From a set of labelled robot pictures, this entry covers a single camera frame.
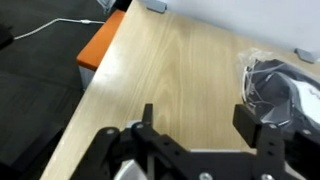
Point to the plastic bag with black items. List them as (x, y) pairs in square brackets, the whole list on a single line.
[(283, 90)]

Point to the orange panel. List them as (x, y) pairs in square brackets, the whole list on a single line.
[(100, 43)]

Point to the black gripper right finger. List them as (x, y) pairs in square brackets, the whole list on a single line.
[(270, 150)]

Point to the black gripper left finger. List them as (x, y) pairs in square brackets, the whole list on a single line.
[(160, 146)]

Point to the grey whiteboard foot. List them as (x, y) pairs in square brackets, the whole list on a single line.
[(156, 5), (305, 55)]

